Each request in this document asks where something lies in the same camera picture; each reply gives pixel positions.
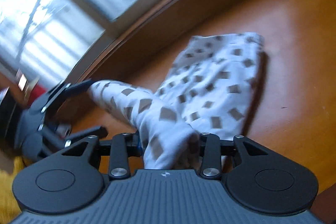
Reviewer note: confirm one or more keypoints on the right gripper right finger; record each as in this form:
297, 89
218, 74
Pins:
249, 158

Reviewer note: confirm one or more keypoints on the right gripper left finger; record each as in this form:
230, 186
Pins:
93, 158

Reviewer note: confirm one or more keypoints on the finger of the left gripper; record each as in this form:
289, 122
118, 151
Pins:
59, 94
98, 131

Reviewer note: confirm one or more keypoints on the white patterned garment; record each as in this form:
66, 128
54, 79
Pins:
209, 89

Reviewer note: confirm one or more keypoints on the red box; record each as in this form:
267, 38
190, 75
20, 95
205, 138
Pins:
34, 93

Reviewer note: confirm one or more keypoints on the yellow cloth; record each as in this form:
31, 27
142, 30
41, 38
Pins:
9, 205

